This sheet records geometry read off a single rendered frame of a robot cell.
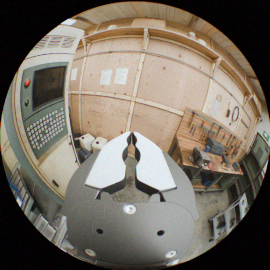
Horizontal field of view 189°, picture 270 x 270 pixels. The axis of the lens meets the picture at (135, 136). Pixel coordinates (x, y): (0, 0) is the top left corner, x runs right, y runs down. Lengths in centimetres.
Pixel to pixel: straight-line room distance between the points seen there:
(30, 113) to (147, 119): 162
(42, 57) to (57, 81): 31
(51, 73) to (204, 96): 195
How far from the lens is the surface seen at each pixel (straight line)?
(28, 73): 73
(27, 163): 34
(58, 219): 102
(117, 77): 167
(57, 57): 86
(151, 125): 166
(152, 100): 154
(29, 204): 103
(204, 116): 171
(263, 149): 368
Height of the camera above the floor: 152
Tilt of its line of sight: 32 degrees down
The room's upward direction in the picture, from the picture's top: 13 degrees clockwise
